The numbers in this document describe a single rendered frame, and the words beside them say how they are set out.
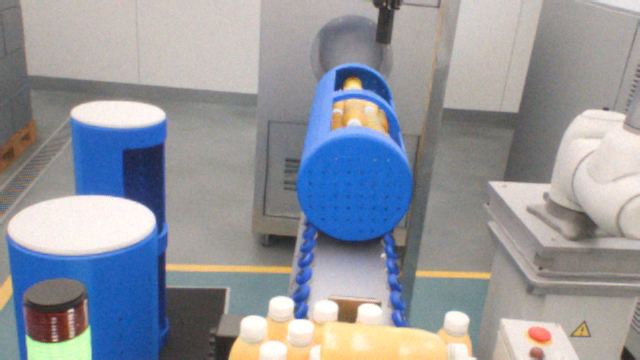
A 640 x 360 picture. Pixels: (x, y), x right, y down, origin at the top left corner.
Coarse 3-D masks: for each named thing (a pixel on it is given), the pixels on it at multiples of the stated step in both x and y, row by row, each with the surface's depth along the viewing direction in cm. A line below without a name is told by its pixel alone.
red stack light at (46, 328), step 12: (84, 300) 74; (24, 312) 72; (36, 312) 71; (60, 312) 72; (72, 312) 73; (84, 312) 74; (36, 324) 72; (48, 324) 72; (60, 324) 72; (72, 324) 73; (84, 324) 75; (36, 336) 73; (48, 336) 72; (60, 336) 73; (72, 336) 74
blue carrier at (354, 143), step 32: (352, 64) 229; (320, 96) 204; (352, 96) 189; (384, 96) 236; (320, 128) 166; (352, 128) 156; (320, 160) 154; (352, 160) 154; (384, 160) 155; (320, 192) 157; (352, 192) 158; (384, 192) 158; (320, 224) 161; (352, 224) 161; (384, 224) 161
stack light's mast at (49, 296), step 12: (36, 288) 74; (48, 288) 74; (60, 288) 74; (72, 288) 75; (84, 288) 75; (24, 300) 72; (36, 300) 72; (48, 300) 72; (60, 300) 72; (72, 300) 73; (48, 312) 72
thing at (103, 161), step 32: (96, 128) 200; (160, 128) 211; (96, 160) 204; (128, 160) 233; (160, 160) 228; (96, 192) 208; (128, 192) 238; (160, 192) 233; (160, 224) 239; (160, 256) 244; (160, 288) 250; (160, 320) 255
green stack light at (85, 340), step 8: (80, 336) 75; (88, 336) 76; (32, 344) 73; (40, 344) 73; (48, 344) 73; (56, 344) 73; (64, 344) 73; (72, 344) 74; (80, 344) 75; (88, 344) 77; (32, 352) 74; (40, 352) 73; (48, 352) 73; (56, 352) 73; (64, 352) 74; (72, 352) 74; (80, 352) 75; (88, 352) 77
